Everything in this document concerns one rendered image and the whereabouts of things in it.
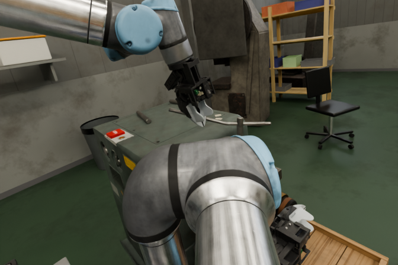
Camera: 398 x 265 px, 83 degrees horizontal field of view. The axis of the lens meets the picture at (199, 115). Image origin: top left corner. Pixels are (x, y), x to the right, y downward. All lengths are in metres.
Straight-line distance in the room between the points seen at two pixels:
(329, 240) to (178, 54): 0.77
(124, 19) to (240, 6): 3.19
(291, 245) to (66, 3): 0.65
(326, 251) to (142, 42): 0.82
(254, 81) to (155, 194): 3.56
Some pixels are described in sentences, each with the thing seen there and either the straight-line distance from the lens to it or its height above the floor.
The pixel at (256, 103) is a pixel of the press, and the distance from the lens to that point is 3.91.
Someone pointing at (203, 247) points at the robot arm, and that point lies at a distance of 0.26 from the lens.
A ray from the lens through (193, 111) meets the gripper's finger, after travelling 0.64.
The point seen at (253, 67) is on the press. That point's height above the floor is 1.05.
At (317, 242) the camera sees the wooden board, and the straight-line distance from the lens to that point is 0.95.
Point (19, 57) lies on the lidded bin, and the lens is 3.17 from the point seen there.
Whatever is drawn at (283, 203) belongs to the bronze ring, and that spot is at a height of 1.11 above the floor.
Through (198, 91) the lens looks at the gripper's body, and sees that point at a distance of 0.59.
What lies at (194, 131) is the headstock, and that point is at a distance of 0.86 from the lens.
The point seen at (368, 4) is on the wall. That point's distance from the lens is 8.22.
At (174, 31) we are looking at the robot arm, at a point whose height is 1.60.
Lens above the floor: 1.58
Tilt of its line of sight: 18 degrees down
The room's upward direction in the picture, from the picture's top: 9 degrees counter-clockwise
